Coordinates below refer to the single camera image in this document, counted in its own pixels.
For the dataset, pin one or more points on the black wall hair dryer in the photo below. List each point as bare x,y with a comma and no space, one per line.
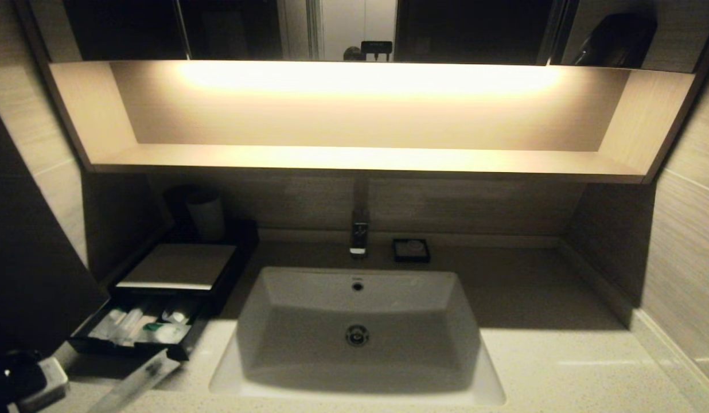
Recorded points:
618,43

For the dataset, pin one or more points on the mirror cabinet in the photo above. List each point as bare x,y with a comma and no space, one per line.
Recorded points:
475,28

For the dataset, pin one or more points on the white sachet green cap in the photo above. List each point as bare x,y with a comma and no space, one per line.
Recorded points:
171,334

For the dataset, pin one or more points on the white flat bar packet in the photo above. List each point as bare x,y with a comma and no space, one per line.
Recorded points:
149,321

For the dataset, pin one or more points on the chrome sink drain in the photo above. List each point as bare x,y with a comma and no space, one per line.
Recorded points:
357,335

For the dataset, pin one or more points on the round white soap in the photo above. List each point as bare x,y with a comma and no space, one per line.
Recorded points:
414,246

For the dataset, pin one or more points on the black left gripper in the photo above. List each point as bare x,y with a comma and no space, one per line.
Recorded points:
19,376

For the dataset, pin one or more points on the black soap dish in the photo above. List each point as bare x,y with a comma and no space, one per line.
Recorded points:
397,258

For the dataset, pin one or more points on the white ceramic sink basin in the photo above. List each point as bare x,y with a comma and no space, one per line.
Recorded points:
308,321

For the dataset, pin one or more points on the grey metal plate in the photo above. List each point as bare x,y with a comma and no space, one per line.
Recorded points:
176,265

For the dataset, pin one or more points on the dark-haired person head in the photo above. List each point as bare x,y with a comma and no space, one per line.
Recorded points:
353,54

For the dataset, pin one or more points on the black storage box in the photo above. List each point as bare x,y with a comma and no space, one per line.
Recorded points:
240,252

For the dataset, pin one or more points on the grey plastic cup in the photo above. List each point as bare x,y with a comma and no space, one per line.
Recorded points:
206,217

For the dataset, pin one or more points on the small black device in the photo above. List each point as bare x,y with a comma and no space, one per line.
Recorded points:
376,49

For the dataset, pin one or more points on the clear toothbrush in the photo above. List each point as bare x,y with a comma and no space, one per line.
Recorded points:
136,381
131,326

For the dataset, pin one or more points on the small white wrapped packet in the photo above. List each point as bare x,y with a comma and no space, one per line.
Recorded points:
175,316

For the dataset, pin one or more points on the chrome faucet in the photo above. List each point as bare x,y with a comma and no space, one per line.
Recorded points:
360,232

